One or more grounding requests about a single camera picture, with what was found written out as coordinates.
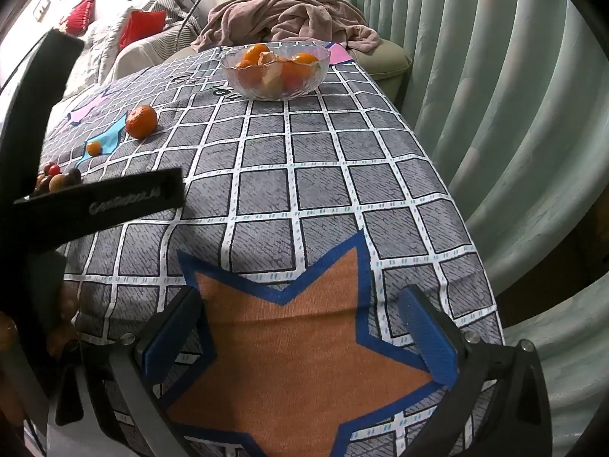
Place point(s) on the green leather armchair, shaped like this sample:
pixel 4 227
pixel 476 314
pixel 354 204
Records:
pixel 390 64

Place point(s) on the red cherry tomato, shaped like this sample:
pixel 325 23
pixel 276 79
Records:
pixel 54 169

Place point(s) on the mandarin orange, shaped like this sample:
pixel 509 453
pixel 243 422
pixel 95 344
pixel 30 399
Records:
pixel 290 78
pixel 305 61
pixel 142 122
pixel 254 54

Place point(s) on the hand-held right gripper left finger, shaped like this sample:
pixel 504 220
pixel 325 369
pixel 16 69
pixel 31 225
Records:
pixel 161 345

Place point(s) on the dark purple cherry tomato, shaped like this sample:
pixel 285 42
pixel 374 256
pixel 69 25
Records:
pixel 42 181
pixel 73 176

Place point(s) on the person's left hand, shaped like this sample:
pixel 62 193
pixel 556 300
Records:
pixel 69 307

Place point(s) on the grey checked star tablecloth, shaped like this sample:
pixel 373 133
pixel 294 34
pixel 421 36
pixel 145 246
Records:
pixel 309 176

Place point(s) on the mandarin peel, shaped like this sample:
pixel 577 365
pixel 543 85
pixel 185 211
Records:
pixel 272 69

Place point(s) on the tan cherry tomato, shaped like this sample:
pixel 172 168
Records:
pixel 58 183

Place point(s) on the pale green curtain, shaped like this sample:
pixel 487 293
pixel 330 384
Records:
pixel 499 104

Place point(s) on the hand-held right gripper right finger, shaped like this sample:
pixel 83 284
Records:
pixel 428 338

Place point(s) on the plain red pillow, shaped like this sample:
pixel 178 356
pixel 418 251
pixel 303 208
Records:
pixel 142 28

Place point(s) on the pink blanket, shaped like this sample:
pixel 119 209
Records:
pixel 295 14

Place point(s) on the plastic bag of tangerines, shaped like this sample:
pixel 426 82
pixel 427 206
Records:
pixel 247 83

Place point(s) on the white sofa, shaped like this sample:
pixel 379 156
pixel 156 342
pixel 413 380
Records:
pixel 138 59

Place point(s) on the red printed pillow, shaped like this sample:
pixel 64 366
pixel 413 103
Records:
pixel 84 12

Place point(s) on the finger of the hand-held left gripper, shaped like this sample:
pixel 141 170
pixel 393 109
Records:
pixel 123 200
pixel 52 71

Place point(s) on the small orange kumquat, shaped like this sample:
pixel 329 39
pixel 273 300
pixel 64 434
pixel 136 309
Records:
pixel 94 148

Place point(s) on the grey striped quilt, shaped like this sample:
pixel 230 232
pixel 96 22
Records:
pixel 102 43

